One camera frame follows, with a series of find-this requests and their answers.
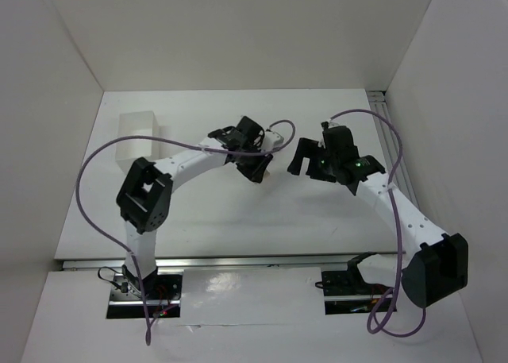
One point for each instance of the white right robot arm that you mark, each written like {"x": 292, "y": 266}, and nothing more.
{"x": 434, "y": 263}

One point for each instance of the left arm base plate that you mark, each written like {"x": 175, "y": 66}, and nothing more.
{"x": 164, "y": 297}

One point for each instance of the aluminium rail front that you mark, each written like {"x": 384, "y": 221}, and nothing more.
{"x": 222, "y": 262}

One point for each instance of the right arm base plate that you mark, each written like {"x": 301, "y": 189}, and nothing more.
{"x": 346, "y": 292}

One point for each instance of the white perforated box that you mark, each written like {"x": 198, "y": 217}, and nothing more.
{"x": 141, "y": 123}

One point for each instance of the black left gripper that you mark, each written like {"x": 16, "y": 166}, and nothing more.
{"x": 252, "y": 167}

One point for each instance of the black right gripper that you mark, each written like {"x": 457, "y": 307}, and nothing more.
{"x": 314, "y": 166}

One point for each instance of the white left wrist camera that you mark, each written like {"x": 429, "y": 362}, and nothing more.
{"x": 272, "y": 140}

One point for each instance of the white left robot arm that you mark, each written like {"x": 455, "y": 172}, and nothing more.
{"x": 145, "y": 195}

